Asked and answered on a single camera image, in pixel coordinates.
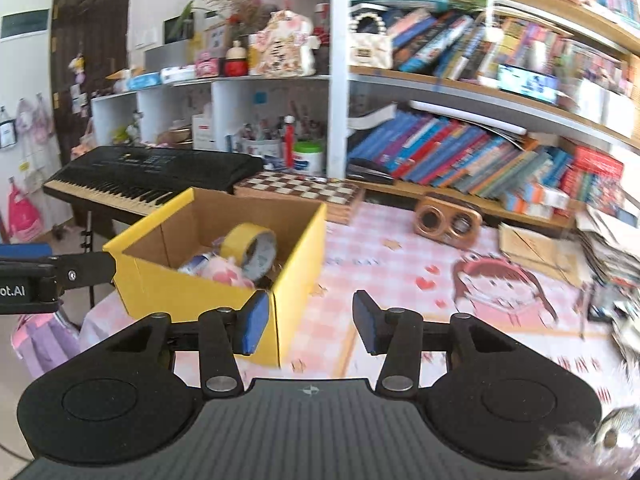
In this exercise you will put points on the black keyboard stand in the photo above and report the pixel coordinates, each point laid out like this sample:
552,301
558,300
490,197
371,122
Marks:
89,240

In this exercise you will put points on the brown bowl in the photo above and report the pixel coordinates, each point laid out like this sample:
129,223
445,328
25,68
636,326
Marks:
175,136

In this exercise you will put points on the black stapler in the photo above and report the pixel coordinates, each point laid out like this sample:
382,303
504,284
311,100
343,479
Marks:
370,172

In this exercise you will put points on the row of blue books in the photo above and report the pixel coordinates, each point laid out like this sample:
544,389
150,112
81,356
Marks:
450,155

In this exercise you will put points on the red marker bottle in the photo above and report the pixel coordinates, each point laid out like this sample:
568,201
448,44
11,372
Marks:
288,142

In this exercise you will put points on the white pen container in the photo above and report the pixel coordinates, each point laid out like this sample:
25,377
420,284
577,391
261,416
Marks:
260,147

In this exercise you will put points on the row of colourful books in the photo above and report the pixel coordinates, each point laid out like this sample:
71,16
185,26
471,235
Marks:
500,40

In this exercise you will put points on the red white tissue box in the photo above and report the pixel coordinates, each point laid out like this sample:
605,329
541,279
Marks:
204,132

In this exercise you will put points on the white quilted handbag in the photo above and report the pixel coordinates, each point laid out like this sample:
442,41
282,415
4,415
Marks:
370,47

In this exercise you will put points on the green wall sign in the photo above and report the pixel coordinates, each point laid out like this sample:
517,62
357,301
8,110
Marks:
25,24

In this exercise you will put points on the wooden chessboard box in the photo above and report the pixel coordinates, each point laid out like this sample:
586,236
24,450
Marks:
295,187

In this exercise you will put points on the red white doll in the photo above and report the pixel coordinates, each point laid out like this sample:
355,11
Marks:
235,62

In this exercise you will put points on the brown retro radio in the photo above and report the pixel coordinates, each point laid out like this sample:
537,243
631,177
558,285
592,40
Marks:
447,220

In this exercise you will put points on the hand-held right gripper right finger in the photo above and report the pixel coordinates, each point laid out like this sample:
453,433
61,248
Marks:
369,322

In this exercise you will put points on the white flat box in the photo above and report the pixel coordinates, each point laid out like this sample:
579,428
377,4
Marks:
177,75

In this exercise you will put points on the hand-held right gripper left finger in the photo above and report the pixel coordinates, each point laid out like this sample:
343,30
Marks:
254,322

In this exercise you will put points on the smartphone with lit screen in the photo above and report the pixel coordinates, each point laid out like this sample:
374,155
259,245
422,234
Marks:
527,84

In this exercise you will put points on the white bookshelf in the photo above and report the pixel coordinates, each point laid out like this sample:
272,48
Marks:
339,110

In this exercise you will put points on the yellow cardboard box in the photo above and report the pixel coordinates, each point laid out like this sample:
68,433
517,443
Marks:
165,295

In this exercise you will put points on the pink plush toy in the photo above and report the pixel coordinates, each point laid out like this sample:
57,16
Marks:
225,272

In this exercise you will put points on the red thick books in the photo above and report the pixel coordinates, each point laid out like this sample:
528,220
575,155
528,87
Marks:
595,175

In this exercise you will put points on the blue tissue pack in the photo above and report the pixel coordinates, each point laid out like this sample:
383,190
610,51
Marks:
142,81

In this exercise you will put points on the brown envelopes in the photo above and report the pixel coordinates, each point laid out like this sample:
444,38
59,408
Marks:
537,247

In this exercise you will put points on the pink small box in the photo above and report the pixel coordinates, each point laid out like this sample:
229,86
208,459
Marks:
207,66

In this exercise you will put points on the purple pink backpack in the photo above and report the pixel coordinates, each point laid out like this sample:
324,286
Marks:
45,345

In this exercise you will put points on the yellow tape roll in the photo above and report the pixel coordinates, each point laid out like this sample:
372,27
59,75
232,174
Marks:
240,240

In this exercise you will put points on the white jar green rim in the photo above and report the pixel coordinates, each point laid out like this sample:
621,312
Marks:
308,160

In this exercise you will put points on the plant picture frame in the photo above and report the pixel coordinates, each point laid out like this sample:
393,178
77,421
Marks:
180,22

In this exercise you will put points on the orange blue small box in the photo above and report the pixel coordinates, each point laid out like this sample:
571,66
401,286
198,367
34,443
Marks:
545,195
525,207

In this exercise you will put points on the stack of notebooks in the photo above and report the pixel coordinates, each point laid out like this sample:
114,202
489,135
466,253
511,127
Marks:
607,245

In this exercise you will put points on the pink hanging bag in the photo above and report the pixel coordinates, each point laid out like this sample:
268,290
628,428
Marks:
22,210

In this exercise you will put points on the lucky cat ornament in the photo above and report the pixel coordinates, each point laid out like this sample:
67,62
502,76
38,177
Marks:
282,47

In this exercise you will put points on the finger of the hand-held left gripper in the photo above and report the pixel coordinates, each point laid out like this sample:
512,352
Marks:
25,252
85,269

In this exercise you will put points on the fluffy charm with metal bell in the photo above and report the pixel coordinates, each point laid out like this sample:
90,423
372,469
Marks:
600,440

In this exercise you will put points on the pink checkered cloth desktop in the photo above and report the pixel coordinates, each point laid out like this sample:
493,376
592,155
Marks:
380,260

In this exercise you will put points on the dark brown door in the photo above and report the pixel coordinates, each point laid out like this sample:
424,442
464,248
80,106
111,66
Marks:
95,35

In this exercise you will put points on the black keyboard piano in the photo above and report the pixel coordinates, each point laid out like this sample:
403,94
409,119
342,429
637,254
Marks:
150,165

